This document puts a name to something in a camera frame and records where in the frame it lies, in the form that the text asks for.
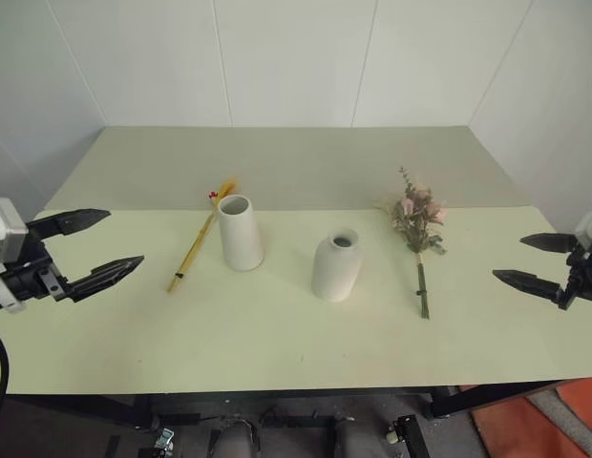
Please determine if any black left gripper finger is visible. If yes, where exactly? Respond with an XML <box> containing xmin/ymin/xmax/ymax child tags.
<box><xmin>65</xmin><ymin>255</ymin><xmax>146</xmax><ymax>303</ymax></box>
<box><xmin>27</xmin><ymin>207</ymin><xmax>111</xmax><ymax>242</ymax></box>

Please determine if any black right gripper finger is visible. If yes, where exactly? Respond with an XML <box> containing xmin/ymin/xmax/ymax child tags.
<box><xmin>492</xmin><ymin>268</ymin><xmax>565</xmax><ymax>307</ymax></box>
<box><xmin>518</xmin><ymin>232</ymin><xmax>579</xmax><ymax>255</ymax></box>

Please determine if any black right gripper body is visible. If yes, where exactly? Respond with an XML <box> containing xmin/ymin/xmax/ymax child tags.
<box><xmin>557</xmin><ymin>237</ymin><xmax>592</xmax><ymax>312</ymax></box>

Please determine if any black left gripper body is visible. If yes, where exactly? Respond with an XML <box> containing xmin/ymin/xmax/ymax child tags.
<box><xmin>0</xmin><ymin>237</ymin><xmax>72</xmax><ymax>302</ymax></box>

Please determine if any white tapered cylinder vase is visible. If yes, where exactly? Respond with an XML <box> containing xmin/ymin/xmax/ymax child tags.
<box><xmin>217</xmin><ymin>194</ymin><xmax>265</xmax><ymax>274</ymax></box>

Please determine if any white bottle-shaped vase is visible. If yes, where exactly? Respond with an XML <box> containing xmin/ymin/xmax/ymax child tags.
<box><xmin>310</xmin><ymin>227</ymin><xmax>364</xmax><ymax>303</ymax></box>

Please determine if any yellow dried flower bundle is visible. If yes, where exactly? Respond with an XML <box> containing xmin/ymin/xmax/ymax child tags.
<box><xmin>165</xmin><ymin>176</ymin><xmax>241</xmax><ymax>294</ymax></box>

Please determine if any pink flower bouquet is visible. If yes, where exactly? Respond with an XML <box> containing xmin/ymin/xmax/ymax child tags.
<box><xmin>373</xmin><ymin>166</ymin><xmax>450</xmax><ymax>321</ymax></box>

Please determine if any orange floor mat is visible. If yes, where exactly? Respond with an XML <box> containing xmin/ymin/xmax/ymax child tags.
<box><xmin>469</xmin><ymin>376</ymin><xmax>592</xmax><ymax>458</ymax></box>

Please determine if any silver caster wheel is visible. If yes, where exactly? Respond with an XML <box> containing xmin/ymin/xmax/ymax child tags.
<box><xmin>384</xmin><ymin>417</ymin><xmax>408</xmax><ymax>443</ymax></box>
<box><xmin>153</xmin><ymin>425</ymin><xmax>177</xmax><ymax>450</ymax></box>

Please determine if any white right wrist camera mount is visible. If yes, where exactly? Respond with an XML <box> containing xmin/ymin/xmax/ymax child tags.
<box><xmin>573</xmin><ymin>208</ymin><xmax>592</xmax><ymax>250</ymax></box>

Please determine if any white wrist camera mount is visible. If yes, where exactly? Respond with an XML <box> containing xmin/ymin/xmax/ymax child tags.
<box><xmin>0</xmin><ymin>197</ymin><xmax>30</xmax><ymax>314</ymax></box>
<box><xmin>573</xmin><ymin>208</ymin><xmax>592</xmax><ymax>250</ymax></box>

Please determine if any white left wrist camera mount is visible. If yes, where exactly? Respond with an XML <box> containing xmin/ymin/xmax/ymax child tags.
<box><xmin>0</xmin><ymin>197</ymin><xmax>30</xmax><ymax>314</ymax></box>

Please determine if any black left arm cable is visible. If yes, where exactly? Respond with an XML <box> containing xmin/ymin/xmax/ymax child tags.
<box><xmin>0</xmin><ymin>325</ymin><xmax>11</xmax><ymax>421</ymax></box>

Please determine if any black metal table frame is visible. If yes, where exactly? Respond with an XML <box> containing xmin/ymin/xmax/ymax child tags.
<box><xmin>0</xmin><ymin>367</ymin><xmax>592</xmax><ymax>458</ymax></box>

